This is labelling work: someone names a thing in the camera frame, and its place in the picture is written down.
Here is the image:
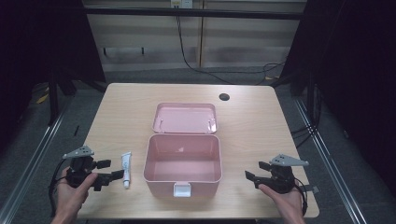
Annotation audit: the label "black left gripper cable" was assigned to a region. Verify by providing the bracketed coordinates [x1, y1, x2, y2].
[47, 158, 68, 218]

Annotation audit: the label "black metal stand leg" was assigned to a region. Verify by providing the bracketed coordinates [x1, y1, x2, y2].
[47, 73, 61, 127]

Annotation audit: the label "pink storage box lid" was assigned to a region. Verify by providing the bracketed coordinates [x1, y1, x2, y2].
[151, 102, 219, 135]

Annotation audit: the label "black curtain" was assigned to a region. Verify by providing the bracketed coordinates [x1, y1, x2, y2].
[279, 0, 396, 190]
[0, 0, 106, 157]

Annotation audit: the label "black floor cables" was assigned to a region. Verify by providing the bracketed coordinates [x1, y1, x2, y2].
[290, 83, 323, 149]

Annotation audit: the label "white ointment tube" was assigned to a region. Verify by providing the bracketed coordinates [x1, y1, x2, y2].
[120, 151, 133, 189]

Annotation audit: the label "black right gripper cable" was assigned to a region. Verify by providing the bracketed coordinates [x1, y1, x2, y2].
[292, 176, 310, 217]

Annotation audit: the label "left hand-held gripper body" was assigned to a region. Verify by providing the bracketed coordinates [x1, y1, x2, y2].
[62, 145, 101, 189]

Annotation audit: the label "grey tape strip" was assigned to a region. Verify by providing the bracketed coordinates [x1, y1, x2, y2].
[299, 184, 320, 194]

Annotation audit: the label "black horizontal metal bar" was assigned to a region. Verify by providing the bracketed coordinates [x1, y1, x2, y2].
[83, 7, 307, 21]

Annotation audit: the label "person's left hand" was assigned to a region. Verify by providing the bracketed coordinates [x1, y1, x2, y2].
[50, 167, 99, 220]

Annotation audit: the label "white wall socket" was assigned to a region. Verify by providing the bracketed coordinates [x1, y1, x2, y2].
[169, 0, 194, 9]

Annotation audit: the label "person's right hand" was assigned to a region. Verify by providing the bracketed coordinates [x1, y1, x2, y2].
[258, 183, 306, 219]

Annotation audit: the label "yellow floor tape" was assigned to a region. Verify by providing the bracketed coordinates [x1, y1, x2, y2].
[34, 86, 51, 105]

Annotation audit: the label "black hanging wall cable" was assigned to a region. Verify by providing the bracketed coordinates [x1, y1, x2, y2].
[175, 14, 287, 86]

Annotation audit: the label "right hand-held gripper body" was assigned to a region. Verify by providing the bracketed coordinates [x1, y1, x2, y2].
[268, 153, 310, 195]

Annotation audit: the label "pink plastic storage box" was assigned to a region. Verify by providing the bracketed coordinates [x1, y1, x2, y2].
[142, 133, 223, 199]

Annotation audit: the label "silver floor rail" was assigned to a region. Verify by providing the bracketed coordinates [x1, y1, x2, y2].
[293, 97, 370, 224]
[0, 102, 73, 224]

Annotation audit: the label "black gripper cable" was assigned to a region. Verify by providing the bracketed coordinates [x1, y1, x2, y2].
[292, 176, 310, 217]
[47, 158, 68, 218]

